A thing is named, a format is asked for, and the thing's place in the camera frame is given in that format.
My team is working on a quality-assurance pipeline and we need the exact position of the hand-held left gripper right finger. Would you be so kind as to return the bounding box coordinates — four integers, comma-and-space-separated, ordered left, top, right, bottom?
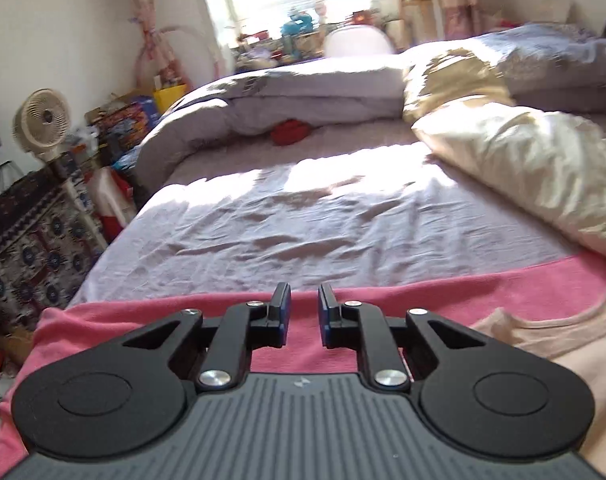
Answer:
316, 282, 486, 392

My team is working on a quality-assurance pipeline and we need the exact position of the red and white bag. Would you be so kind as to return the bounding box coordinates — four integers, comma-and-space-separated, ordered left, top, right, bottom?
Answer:
89, 166, 137, 242

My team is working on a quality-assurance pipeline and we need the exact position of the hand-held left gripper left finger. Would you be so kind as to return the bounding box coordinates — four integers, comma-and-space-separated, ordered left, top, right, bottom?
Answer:
121, 282, 293, 394

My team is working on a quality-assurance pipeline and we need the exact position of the bed with lavender sheet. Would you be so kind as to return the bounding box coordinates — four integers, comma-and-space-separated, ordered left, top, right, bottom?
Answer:
66, 122, 606, 308

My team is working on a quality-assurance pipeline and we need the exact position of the colourful printed box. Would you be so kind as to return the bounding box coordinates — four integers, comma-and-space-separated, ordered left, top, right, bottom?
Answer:
89, 97, 160, 157

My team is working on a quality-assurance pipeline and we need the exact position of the dark patterned woven cloth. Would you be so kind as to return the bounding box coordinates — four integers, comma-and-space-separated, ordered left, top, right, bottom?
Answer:
0, 152, 110, 333

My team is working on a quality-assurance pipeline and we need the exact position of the pink terry blanket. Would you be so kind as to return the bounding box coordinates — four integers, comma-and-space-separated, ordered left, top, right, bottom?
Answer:
0, 252, 606, 480

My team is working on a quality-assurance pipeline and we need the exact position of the red cloth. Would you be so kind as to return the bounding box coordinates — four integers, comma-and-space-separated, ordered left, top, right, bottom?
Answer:
270, 118, 315, 147

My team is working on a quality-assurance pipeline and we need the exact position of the pink hula hoop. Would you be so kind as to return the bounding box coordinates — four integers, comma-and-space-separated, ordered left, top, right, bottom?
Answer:
134, 24, 235, 92

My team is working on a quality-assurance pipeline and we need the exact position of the grey pillow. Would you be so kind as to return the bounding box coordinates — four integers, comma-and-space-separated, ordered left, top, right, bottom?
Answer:
475, 22, 606, 117

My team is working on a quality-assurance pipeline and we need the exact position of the blue toy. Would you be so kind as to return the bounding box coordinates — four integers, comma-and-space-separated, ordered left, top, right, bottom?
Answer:
280, 7, 317, 37

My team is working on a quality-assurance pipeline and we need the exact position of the beige desk fan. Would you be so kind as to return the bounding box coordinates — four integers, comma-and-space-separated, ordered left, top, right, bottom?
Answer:
12, 88, 75, 164

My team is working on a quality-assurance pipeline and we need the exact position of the cream shirt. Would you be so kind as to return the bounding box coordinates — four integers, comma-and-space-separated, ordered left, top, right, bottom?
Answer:
469, 280, 606, 478

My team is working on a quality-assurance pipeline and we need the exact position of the white chair back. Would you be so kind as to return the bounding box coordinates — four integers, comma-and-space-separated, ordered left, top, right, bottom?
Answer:
325, 25, 397, 59

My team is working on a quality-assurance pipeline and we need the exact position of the grey duvet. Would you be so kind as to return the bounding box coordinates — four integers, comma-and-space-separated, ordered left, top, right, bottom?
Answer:
132, 54, 416, 198

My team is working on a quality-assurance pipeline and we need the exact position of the yellow box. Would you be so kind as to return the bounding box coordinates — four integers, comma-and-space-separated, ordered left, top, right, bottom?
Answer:
152, 83, 190, 112

